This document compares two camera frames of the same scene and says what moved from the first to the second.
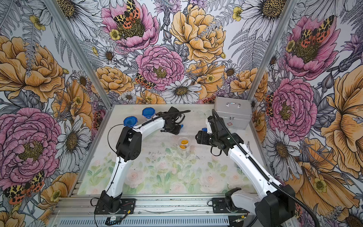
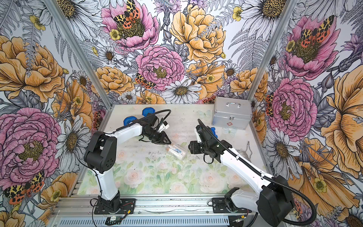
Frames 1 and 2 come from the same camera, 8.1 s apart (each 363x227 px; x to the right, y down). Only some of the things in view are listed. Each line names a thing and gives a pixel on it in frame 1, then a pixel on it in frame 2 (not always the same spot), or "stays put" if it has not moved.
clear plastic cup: [184, 144] to [177, 151]
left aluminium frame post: [53, 7] stays put
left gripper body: [172, 128] to [156, 137]
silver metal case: [236, 113] stays put
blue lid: [130, 121] stays put
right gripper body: [209, 139] to [199, 148]
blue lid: [148, 112] stays put
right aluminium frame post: [286, 13] stays put
